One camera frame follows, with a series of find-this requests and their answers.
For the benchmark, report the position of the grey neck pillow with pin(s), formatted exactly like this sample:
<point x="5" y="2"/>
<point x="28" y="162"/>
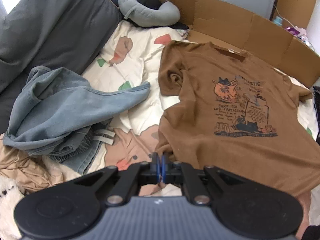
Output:
<point x="167" y="14"/>

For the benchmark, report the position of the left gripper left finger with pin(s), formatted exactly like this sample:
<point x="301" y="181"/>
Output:
<point x="127" y="183"/>

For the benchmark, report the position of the floral folded cloth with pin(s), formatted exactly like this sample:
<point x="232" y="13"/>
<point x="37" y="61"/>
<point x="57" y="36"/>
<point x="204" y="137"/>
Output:
<point x="183" y="32"/>

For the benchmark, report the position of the upright cardboard panel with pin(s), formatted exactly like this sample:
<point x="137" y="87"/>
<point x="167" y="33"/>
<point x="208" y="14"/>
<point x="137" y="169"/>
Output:
<point x="298" y="12"/>

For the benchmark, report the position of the detergent bottle blue cap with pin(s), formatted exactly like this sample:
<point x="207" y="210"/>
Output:
<point x="278" y="21"/>

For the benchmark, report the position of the purple white detergent bag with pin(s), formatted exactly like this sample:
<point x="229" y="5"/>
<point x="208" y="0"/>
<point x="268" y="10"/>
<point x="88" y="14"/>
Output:
<point x="295" y="31"/>

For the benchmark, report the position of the brown printed t-shirt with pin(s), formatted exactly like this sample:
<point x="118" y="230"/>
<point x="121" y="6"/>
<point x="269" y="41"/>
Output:
<point x="237" y="113"/>

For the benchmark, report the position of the dark grey pillow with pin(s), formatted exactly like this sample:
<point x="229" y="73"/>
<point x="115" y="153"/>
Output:
<point x="54" y="34"/>

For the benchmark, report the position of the cream bear print bedsheet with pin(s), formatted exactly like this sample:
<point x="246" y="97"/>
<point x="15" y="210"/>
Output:
<point x="131" y="57"/>

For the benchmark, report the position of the blue denim garment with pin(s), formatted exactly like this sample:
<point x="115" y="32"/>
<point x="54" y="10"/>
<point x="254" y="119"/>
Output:
<point x="60" y="115"/>

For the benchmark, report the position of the beige cloth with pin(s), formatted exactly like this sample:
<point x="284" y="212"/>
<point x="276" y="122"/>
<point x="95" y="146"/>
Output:
<point x="31" y="173"/>

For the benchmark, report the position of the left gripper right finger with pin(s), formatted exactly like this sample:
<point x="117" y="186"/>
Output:
<point x="189" y="179"/>

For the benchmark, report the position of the brown cardboard sheet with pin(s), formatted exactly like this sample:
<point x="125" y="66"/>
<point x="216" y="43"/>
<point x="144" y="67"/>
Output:
<point x="229" y="26"/>

